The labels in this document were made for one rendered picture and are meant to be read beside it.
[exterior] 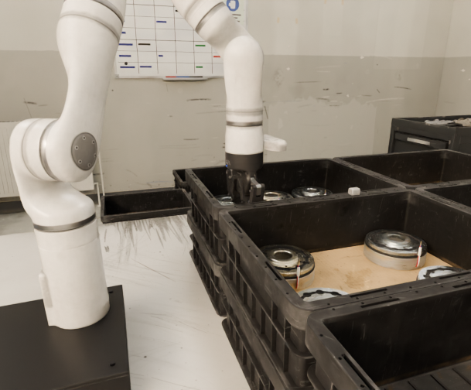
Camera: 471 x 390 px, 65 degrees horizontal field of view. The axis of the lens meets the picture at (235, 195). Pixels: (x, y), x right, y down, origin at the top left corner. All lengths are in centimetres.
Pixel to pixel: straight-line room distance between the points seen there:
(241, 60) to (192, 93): 293
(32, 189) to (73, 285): 16
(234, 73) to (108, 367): 50
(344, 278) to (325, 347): 31
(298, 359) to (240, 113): 43
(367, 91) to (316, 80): 64
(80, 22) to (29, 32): 292
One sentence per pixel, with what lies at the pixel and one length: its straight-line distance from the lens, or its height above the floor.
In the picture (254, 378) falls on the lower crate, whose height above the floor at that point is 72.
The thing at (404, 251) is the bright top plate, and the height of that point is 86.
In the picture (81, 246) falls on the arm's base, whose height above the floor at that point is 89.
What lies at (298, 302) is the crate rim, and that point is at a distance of 39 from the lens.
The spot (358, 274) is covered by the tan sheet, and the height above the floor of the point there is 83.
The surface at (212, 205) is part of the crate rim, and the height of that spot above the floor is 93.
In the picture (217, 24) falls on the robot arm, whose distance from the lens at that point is 70.
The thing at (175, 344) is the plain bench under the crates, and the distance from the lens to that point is 70.
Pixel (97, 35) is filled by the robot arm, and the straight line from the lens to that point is 64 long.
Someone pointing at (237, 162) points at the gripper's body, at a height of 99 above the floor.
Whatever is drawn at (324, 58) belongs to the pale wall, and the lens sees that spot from 409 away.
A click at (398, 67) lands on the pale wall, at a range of 462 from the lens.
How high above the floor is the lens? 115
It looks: 18 degrees down
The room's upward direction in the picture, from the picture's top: straight up
